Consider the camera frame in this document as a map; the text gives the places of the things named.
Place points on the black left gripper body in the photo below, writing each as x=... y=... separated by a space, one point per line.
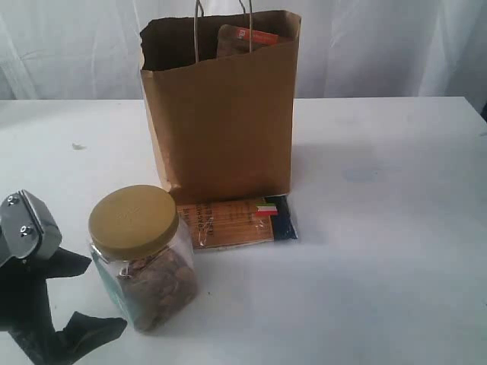
x=25 y=312

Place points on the left gripper black finger view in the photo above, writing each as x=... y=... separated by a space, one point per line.
x=81 y=335
x=64 y=264

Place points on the clear jar gold lid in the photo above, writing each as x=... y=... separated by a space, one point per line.
x=144 y=254

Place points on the brown paper pouch orange label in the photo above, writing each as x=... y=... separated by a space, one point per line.
x=234 y=40

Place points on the brown paper bag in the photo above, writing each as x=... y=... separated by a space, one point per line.
x=221 y=127

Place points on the small white paper scrap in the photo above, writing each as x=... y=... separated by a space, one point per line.
x=78 y=147

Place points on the spaghetti packet blue orange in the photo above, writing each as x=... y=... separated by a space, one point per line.
x=221 y=225

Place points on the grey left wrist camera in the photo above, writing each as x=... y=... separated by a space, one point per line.
x=28 y=230

